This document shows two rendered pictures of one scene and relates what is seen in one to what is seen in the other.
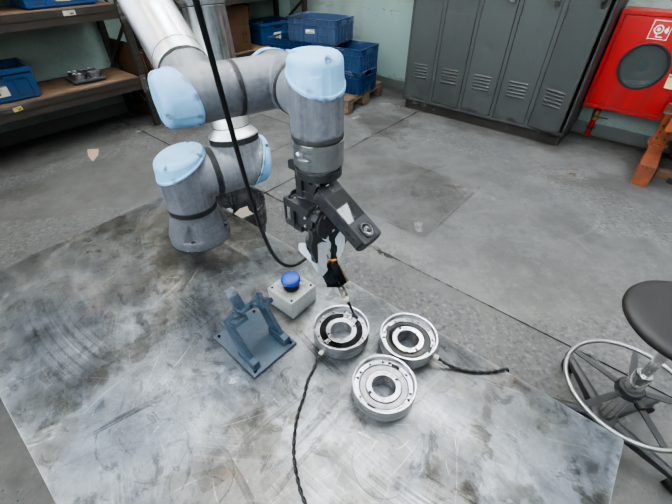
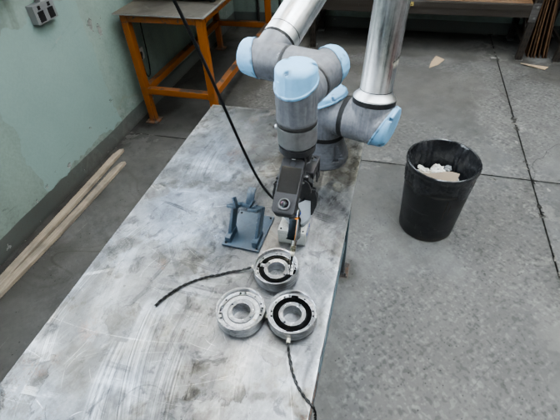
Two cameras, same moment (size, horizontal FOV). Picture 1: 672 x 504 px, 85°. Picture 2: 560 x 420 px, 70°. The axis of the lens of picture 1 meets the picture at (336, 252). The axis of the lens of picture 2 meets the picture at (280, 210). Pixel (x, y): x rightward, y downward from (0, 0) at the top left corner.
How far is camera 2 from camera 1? 0.62 m
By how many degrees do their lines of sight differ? 49
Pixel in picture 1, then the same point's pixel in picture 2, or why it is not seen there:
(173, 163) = not seen: hidden behind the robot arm
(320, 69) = (278, 77)
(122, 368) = (202, 188)
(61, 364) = (193, 167)
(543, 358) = not seen: outside the picture
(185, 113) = (244, 68)
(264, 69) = not seen: hidden behind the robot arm
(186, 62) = (262, 38)
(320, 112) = (278, 105)
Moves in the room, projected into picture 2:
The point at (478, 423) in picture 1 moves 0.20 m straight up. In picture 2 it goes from (247, 391) to (234, 337)
